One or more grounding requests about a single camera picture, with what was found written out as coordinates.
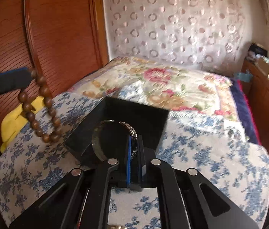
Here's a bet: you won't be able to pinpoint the wooden headboard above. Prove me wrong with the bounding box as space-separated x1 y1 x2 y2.
0 0 109 146

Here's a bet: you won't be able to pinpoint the wooden side cabinet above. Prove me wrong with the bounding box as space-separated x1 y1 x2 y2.
241 60 269 154

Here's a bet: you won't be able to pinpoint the yellow plush pillow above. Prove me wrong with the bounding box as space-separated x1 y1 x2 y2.
0 96 46 153

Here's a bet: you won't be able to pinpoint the purple blanket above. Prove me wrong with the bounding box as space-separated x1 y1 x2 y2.
230 78 261 145

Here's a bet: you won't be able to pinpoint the brown wooden bead bracelet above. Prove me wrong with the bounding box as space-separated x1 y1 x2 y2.
17 68 63 144

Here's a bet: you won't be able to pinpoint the blue floral white bedspread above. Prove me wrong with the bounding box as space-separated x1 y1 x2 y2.
0 81 269 228

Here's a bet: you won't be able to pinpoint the dark bangle with silver trim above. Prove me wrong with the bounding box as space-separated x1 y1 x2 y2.
91 119 138 161

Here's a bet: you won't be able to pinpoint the pink floral quilt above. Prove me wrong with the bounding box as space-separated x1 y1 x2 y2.
71 56 239 122

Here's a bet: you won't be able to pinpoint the cardboard box on cabinet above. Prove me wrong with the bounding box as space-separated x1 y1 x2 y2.
256 57 269 78

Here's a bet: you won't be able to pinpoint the sheer curtain with circles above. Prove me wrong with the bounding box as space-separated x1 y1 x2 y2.
103 0 251 75

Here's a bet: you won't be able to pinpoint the black jewelry box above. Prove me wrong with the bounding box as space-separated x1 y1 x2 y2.
64 97 169 166

